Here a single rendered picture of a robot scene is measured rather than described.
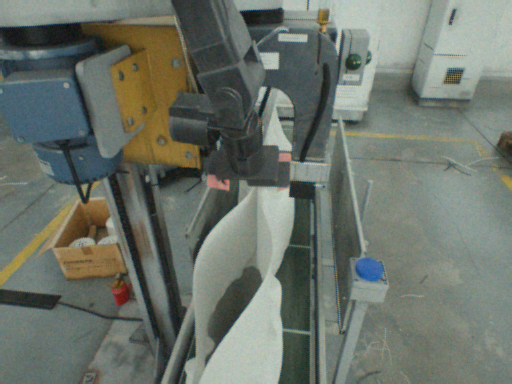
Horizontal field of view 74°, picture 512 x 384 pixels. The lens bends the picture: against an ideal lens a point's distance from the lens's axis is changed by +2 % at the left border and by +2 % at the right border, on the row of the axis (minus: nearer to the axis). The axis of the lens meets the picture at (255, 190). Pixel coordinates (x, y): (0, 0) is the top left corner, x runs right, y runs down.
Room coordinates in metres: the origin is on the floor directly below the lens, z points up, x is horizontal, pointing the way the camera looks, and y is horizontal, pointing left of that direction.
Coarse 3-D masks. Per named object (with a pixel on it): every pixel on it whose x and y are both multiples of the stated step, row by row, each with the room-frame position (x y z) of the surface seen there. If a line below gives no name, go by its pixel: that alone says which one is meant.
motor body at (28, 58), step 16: (0, 48) 0.54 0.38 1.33; (16, 48) 0.54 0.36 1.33; (32, 48) 0.54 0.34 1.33; (48, 48) 0.54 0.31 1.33; (64, 48) 0.55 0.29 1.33; (80, 48) 0.57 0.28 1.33; (96, 48) 0.63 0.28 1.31; (0, 64) 0.54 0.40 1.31; (16, 64) 0.53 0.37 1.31; (32, 64) 0.53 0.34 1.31; (48, 64) 0.54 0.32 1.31; (64, 64) 0.55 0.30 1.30; (32, 144) 0.55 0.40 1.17; (48, 144) 0.53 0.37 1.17; (80, 144) 0.54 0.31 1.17; (48, 160) 0.52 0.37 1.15; (64, 160) 0.52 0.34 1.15; (80, 160) 0.53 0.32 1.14; (96, 160) 0.54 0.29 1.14; (112, 160) 0.57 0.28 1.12; (64, 176) 0.52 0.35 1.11; (80, 176) 0.52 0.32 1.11; (96, 176) 0.54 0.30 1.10
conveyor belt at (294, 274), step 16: (288, 128) 2.38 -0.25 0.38; (304, 208) 1.37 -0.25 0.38; (304, 224) 1.25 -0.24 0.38; (304, 240) 1.13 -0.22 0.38; (288, 256) 1.03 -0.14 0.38; (304, 256) 1.03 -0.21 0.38; (288, 272) 0.94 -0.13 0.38; (304, 272) 0.94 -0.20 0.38; (288, 288) 0.86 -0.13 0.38; (304, 288) 0.86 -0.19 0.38; (288, 304) 0.79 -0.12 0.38; (304, 304) 0.79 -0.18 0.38; (288, 320) 0.72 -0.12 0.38; (304, 320) 0.72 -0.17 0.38; (288, 336) 0.66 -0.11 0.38; (304, 336) 0.66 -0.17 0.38; (192, 352) 0.60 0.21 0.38; (288, 352) 0.60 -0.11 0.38; (304, 352) 0.60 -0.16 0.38; (288, 368) 0.55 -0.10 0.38; (304, 368) 0.55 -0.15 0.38
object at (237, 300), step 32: (256, 192) 0.64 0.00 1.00; (224, 224) 0.51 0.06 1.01; (256, 224) 0.64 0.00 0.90; (224, 256) 0.50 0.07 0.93; (256, 256) 0.60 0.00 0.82; (224, 288) 0.49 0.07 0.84; (256, 288) 0.60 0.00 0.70; (224, 320) 0.56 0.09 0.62; (256, 320) 0.33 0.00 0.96; (224, 352) 0.25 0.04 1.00; (256, 352) 0.33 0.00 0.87
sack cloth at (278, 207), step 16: (272, 112) 1.14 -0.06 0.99; (272, 128) 1.09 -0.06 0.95; (272, 144) 1.01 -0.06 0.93; (288, 144) 1.17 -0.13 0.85; (240, 192) 1.00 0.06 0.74; (272, 192) 0.92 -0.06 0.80; (288, 192) 0.98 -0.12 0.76; (272, 208) 0.93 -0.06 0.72; (288, 208) 0.98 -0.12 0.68; (272, 224) 0.94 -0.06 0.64; (288, 224) 0.99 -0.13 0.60; (272, 240) 0.94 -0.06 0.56; (288, 240) 1.01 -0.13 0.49; (272, 256) 0.93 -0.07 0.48; (272, 272) 0.92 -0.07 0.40
